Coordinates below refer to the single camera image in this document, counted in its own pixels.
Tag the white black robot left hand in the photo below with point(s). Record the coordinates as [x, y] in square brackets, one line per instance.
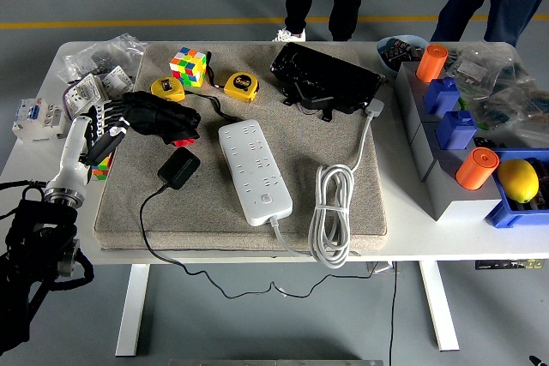
[73, 156]

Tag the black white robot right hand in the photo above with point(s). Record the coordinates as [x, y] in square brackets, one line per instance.
[542, 362]

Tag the black plug adapter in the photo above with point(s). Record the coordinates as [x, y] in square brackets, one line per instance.
[178, 169]

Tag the white power strip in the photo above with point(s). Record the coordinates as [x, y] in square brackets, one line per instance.
[253, 160]

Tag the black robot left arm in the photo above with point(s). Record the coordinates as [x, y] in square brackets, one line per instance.
[25, 246]

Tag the small Rubik's cube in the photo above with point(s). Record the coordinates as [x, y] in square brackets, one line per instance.
[102, 169]

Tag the white circuit breaker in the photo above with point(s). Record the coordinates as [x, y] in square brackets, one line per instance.
[36, 121]

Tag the black cloth bag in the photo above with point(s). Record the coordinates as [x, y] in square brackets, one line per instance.
[163, 115]

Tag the clear bag of parts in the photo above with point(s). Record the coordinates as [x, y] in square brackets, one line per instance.
[98, 57]

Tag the black table control panel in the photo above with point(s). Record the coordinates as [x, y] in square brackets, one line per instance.
[506, 264]

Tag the yellow tape measure black clip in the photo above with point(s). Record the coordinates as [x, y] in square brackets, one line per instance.
[165, 87]

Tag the white table leg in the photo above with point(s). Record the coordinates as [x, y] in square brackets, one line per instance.
[439, 306]
[133, 310]

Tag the large Rubik's cube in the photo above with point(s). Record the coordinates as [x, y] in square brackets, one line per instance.
[188, 66]

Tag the blue storage bin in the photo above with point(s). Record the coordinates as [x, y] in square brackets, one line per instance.
[504, 216]

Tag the yellow tape measure round label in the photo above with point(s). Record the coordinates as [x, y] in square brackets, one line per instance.
[241, 85]

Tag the yellow lemon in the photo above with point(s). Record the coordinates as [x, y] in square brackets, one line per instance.
[519, 179]

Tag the grey block holder box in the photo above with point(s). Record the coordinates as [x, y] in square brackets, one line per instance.
[450, 199]

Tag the orange cylinder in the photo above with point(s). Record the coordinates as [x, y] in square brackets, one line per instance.
[476, 169]
[432, 61]

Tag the grey-brown mat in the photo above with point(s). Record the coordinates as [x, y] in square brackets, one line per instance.
[291, 147]

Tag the blue plastic block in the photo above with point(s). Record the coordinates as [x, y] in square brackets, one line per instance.
[456, 130]
[442, 96]

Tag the clear bag of components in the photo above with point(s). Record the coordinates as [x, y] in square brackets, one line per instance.
[514, 113]
[484, 66]

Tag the black ribbed device case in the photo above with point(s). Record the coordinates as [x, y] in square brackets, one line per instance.
[326, 74]

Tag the green plastic part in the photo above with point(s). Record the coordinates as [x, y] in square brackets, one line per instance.
[462, 103]

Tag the light blue bowl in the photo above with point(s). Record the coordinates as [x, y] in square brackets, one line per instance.
[388, 67]

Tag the dark circuit boards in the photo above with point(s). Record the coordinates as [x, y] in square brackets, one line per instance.
[401, 49]

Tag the white wall socket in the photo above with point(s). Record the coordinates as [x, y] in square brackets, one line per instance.
[83, 94]
[116, 81]

